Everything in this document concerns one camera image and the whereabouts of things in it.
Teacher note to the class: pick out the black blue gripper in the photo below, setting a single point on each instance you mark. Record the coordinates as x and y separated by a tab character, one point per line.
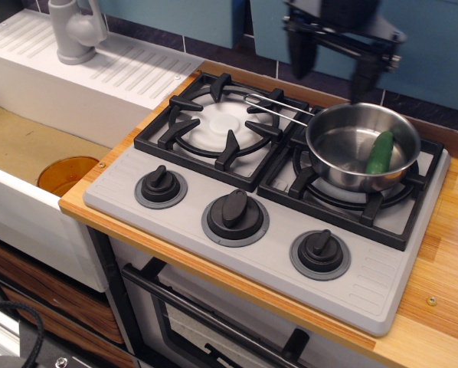
352	28

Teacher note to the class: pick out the stainless steel saucepan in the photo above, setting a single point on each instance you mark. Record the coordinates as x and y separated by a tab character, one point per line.
340	138

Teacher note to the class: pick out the green toy pickle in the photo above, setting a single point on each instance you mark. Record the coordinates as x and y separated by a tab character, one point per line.
380	155

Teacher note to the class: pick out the grey toy stove top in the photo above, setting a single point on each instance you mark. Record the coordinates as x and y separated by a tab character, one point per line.
366	296

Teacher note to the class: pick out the black middle stove knob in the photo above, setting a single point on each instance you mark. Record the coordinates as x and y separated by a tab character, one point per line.
235	220

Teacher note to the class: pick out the black stove knob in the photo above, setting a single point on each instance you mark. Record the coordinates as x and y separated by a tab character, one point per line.
160	189
320	255
235	220

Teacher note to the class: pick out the black right stove knob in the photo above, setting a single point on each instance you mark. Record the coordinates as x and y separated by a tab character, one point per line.
320	255

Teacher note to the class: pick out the black left stove knob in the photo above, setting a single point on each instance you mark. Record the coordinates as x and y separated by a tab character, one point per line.
160	189

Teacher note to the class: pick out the black left burner grate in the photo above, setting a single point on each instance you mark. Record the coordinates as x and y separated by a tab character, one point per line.
242	168

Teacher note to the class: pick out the black burner grate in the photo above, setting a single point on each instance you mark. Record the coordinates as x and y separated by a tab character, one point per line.
242	168
396	217

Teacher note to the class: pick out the white left burner disc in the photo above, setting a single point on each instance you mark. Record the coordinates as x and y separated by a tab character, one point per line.
216	120

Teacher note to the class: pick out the black right burner grate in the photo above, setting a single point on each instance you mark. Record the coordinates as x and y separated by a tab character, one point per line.
396	217

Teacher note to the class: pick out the grey toy faucet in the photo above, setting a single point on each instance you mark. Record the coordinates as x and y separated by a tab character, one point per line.
76	34

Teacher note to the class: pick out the orange plastic plate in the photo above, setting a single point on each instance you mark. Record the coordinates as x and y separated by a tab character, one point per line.
60	176

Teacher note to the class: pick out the white toy sink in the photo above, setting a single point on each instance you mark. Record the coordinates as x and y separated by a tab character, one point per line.
51	111

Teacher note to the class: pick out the wood grain drawer front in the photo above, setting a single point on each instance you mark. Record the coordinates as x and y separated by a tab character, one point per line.
73	314

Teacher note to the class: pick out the oven door with black handle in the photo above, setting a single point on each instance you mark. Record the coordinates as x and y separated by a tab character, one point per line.
198	324

